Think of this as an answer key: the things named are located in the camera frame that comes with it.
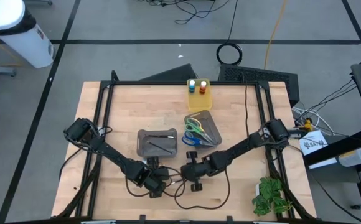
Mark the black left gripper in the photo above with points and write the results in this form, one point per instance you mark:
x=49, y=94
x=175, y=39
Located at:
x=157, y=179

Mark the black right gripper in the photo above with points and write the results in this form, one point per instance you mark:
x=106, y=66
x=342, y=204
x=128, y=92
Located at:
x=194, y=171

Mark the wide grey plastic tray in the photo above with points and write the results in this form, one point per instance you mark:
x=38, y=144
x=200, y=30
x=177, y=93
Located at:
x=168, y=143

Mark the narrow grey plastic tray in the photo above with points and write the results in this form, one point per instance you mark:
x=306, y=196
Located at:
x=211, y=127

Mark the yellow plastic bin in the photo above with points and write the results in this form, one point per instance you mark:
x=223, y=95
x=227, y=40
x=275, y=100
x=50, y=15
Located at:
x=199, y=101

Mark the red paint bottle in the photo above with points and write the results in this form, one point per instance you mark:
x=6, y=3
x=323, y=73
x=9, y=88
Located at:
x=203, y=87

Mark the blue paint bottle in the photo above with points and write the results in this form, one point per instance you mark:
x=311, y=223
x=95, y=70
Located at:
x=192, y=86

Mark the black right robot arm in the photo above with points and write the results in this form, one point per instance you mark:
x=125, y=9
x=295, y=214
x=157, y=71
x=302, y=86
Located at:
x=239, y=147

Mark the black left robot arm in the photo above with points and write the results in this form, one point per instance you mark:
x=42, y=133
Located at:
x=112, y=152

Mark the green artificial plant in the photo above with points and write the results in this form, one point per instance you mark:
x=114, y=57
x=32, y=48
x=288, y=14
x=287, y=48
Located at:
x=270, y=196

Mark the black flat panel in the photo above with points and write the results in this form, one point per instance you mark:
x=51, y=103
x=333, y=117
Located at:
x=174, y=74

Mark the white box with print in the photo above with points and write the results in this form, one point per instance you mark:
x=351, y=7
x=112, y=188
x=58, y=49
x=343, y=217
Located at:
x=314, y=144

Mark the grey device yellow label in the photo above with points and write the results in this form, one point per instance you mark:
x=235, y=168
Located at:
x=354, y=157

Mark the black caster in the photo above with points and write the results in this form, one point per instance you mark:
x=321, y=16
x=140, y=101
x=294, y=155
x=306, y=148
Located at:
x=357, y=206

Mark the white trash can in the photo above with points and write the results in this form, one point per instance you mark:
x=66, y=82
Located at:
x=28, y=43

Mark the black aluminium table frame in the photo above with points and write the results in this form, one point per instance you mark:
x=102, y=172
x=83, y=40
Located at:
x=155, y=83

